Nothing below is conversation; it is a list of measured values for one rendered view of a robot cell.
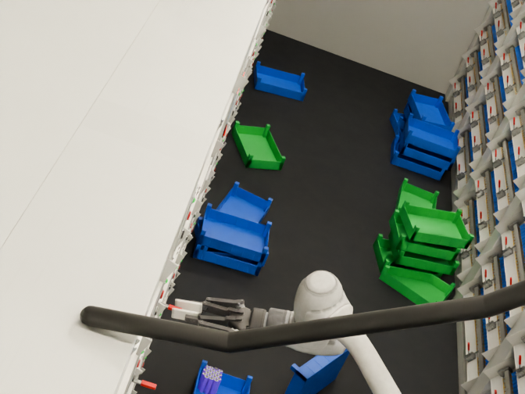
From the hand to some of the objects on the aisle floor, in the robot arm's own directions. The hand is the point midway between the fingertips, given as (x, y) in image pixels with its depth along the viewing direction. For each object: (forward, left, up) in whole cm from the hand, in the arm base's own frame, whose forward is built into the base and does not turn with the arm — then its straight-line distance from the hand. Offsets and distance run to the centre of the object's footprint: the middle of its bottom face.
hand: (186, 310), depth 229 cm
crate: (-61, -77, -98) cm, 138 cm away
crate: (-27, -51, -93) cm, 109 cm away
